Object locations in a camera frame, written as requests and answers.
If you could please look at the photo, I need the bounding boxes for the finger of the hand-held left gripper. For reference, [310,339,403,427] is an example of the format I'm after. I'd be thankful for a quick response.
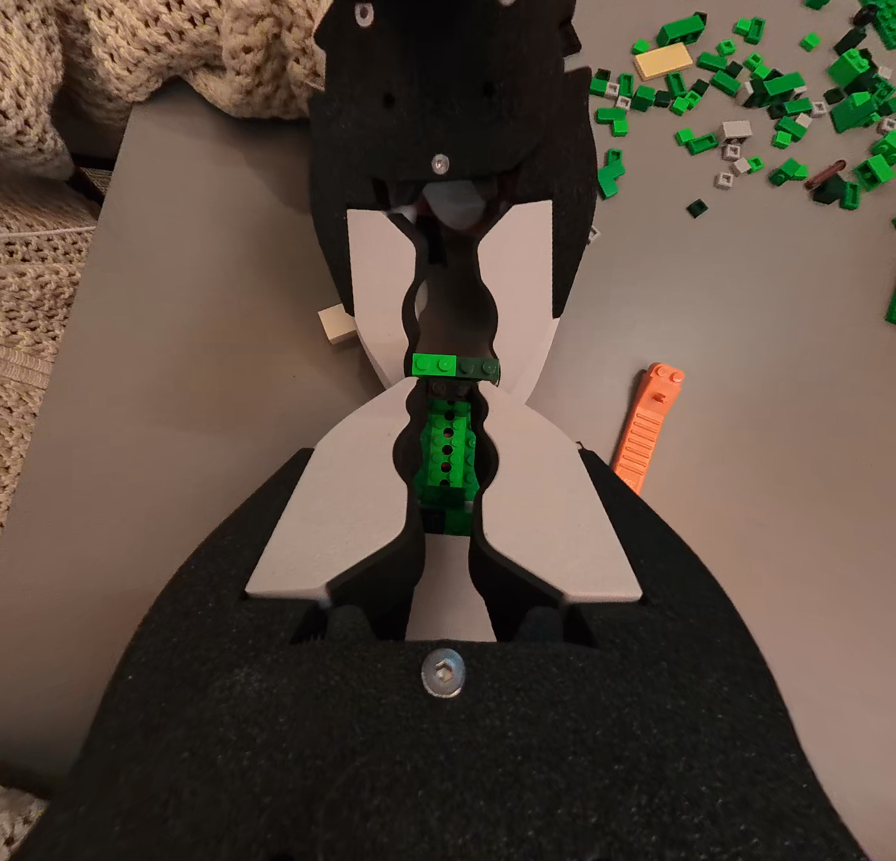
[475,200,561,403]
[346,207,429,389]

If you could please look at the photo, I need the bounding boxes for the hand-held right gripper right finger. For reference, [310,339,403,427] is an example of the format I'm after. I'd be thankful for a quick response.
[468,384,644,641]

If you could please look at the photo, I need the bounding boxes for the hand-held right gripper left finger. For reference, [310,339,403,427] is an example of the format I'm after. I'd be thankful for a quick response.
[245,378,429,638]

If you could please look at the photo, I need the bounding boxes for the white lego brick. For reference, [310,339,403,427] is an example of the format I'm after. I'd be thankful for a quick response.
[317,305,359,347]

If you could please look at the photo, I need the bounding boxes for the green lego body build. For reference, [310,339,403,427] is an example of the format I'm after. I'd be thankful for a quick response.
[409,352,504,536]

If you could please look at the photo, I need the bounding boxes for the cream lego tile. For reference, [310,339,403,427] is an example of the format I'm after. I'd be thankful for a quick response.
[632,42,695,80]

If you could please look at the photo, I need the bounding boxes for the pile of loose lego bricks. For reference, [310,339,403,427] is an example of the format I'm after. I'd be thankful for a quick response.
[580,0,896,211]

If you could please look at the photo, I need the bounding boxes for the orange brick separator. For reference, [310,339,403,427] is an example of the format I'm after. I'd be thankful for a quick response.
[610,362,687,497]

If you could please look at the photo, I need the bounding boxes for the cream knitted sweater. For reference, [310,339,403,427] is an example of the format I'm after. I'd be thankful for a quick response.
[0,0,106,848]

